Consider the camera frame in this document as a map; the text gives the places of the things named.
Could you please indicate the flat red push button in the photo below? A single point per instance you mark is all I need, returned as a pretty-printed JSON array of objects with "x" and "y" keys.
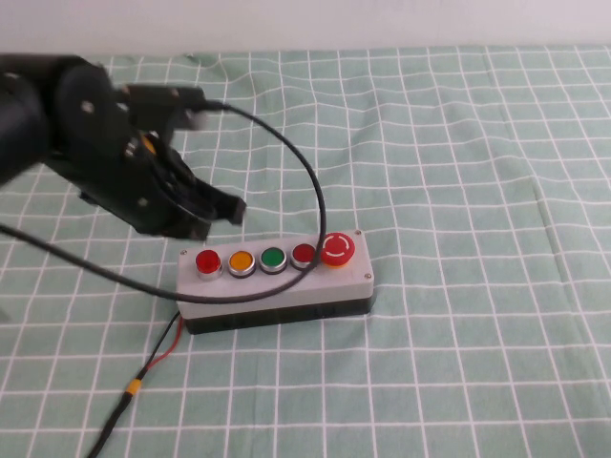
[{"x": 301, "y": 254}]

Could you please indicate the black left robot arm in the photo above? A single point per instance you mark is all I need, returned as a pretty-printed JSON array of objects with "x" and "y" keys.
[{"x": 33, "y": 114}]

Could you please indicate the red indicator light button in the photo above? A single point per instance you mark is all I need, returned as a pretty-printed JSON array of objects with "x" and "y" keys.
[{"x": 208, "y": 261}]

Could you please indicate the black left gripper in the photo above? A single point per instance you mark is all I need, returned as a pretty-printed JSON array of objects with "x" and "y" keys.
[{"x": 133, "y": 191}]

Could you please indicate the red mushroom emergency stop button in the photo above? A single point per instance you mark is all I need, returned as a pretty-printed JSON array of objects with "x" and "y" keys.
[{"x": 338, "y": 248}]

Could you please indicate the grey black button switch box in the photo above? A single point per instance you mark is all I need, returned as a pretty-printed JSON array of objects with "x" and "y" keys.
[{"x": 286, "y": 305}]

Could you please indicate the green white checked tablecloth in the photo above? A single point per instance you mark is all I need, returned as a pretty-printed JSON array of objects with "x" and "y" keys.
[{"x": 429, "y": 191}]

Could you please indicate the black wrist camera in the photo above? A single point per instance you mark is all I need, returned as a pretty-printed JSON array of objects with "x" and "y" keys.
[{"x": 157, "y": 102}]

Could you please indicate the yellow push button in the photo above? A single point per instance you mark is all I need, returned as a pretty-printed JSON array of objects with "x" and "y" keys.
[{"x": 241, "y": 262}]

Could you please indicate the green push button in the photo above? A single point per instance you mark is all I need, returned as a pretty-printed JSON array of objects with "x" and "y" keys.
[{"x": 272, "y": 258}]

